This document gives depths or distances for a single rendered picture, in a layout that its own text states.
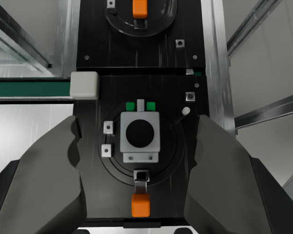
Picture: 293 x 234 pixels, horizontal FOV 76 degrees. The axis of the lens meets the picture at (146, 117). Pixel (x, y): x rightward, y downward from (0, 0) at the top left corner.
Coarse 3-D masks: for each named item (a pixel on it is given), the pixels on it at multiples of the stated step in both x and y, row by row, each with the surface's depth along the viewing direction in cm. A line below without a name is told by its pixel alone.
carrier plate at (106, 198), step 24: (120, 96) 33; (144, 96) 33; (168, 96) 33; (96, 120) 32; (192, 120) 33; (96, 144) 32; (192, 144) 32; (96, 168) 31; (192, 168) 31; (96, 192) 30; (120, 192) 30; (168, 192) 30; (96, 216) 29; (120, 216) 30; (168, 216) 30
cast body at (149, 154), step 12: (144, 108) 25; (120, 120) 21; (132, 120) 21; (144, 120) 20; (156, 120) 21; (120, 132) 21; (132, 132) 20; (144, 132) 20; (156, 132) 21; (120, 144) 20; (132, 144) 19; (144, 144) 19; (156, 144) 20; (132, 156) 23; (144, 156) 23; (156, 156) 23
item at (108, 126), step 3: (105, 123) 29; (108, 123) 29; (111, 123) 29; (114, 123) 30; (105, 126) 29; (108, 126) 29; (111, 126) 29; (114, 126) 30; (105, 129) 29; (108, 129) 29; (111, 129) 29; (114, 129) 30; (105, 132) 29; (108, 132) 29; (111, 132) 29
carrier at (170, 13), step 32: (96, 0) 37; (128, 0) 35; (160, 0) 35; (192, 0) 37; (96, 32) 36; (128, 32) 34; (160, 32) 34; (192, 32) 36; (96, 64) 34; (128, 64) 34; (160, 64) 35; (192, 64) 35
